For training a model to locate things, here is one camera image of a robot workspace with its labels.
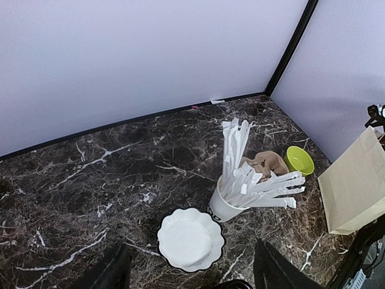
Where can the white paper cup with straws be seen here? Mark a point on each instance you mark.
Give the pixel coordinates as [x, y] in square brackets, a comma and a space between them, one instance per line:
[219, 209]

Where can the wrapped white straw bundle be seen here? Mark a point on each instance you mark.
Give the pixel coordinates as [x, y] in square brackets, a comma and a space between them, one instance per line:
[241, 187]

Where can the brown paper takeout bag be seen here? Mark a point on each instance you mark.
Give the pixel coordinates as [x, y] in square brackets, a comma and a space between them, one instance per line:
[352, 188]

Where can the white scalloped bowl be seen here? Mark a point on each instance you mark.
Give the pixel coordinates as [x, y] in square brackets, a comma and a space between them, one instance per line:
[190, 240]

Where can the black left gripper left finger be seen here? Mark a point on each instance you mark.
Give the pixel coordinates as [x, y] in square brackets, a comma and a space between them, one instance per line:
[112, 271]

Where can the brown cardboard cup carrier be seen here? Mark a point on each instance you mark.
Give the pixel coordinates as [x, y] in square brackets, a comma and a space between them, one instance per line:
[265, 163]

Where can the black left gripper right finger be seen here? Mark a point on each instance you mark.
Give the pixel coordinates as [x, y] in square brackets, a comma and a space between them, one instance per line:
[273, 270]

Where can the lime green bowl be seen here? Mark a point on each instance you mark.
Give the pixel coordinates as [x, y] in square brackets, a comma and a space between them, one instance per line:
[297, 159]

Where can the black right frame post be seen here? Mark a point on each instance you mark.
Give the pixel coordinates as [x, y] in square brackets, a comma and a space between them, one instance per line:
[291, 47]

